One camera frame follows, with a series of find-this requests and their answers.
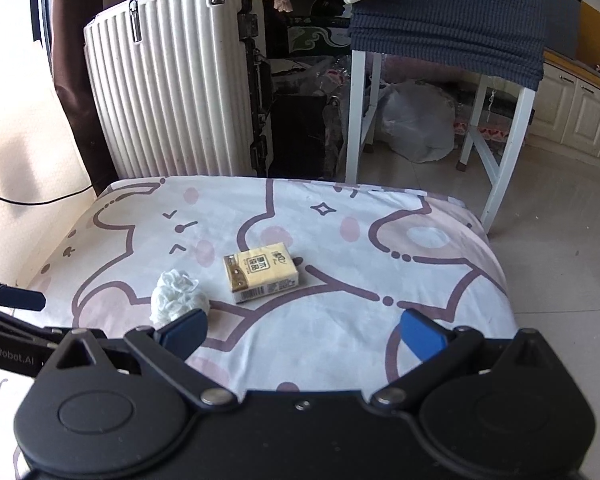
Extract black floor box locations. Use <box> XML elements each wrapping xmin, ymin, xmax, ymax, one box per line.
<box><xmin>272</xmin><ymin>92</ymin><xmax>328</xmax><ymax>179</ymax></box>

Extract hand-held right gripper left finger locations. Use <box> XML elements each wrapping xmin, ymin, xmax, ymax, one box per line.
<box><xmin>35</xmin><ymin>308</ymin><xmax>236</xmax><ymax>407</ymax></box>

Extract grey appliance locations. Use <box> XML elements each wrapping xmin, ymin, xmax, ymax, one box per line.
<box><xmin>545</xmin><ymin>0</ymin><xmax>583</xmax><ymax>61</ymax></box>

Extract white ribbed suitcase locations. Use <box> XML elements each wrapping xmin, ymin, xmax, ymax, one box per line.
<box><xmin>83</xmin><ymin>0</ymin><xmax>273</xmax><ymax>179</ymax></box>

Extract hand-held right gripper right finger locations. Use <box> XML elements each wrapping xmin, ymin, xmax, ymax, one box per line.
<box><xmin>371</xmin><ymin>308</ymin><xmax>571</xmax><ymax>408</ymax></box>

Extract cream kitchen cabinets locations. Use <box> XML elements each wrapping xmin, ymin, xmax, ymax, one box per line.
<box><xmin>527</xmin><ymin>50</ymin><xmax>600</xmax><ymax>161</ymax></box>

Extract brown curtain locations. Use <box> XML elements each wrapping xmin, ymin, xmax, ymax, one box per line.
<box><xmin>50</xmin><ymin>0</ymin><xmax>106</xmax><ymax>196</ymax></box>

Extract dark blue knitted cloth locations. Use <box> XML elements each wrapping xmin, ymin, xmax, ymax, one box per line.
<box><xmin>347</xmin><ymin>0</ymin><xmax>553</xmax><ymax>90</ymax></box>

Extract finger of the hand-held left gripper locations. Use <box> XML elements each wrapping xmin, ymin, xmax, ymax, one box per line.
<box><xmin>0</xmin><ymin>274</ymin><xmax>47</xmax><ymax>312</ymax></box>
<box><xmin>0</xmin><ymin>305</ymin><xmax>108</xmax><ymax>350</ymax></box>

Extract yellow tissue pack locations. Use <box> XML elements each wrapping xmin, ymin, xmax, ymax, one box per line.
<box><xmin>223</xmin><ymin>242</ymin><xmax>301</xmax><ymax>305</ymax></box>

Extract white yarn ball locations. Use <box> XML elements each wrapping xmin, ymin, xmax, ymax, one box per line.
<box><xmin>150</xmin><ymin>269</ymin><xmax>212</xmax><ymax>328</ymax></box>

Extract white table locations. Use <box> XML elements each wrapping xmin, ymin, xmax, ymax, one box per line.
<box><xmin>345</xmin><ymin>49</ymin><xmax>537</xmax><ymax>235</ymax></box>

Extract black cable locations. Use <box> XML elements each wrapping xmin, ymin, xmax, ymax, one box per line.
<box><xmin>0</xmin><ymin>182</ymin><xmax>93</xmax><ymax>206</ymax></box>

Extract clear plastic bag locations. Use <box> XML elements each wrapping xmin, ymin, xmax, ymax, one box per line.
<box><xmin>377</xmin><ymin>80</ymin><xmax>456</xmax><ymax>163</ymax></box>

